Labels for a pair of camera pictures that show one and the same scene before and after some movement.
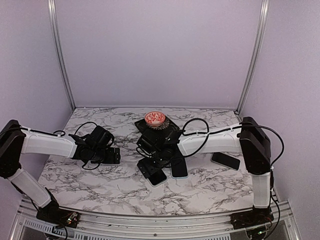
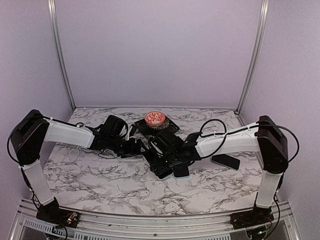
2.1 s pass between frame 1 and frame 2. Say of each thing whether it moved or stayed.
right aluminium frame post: stayed
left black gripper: moved
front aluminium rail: stayed
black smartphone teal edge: moved
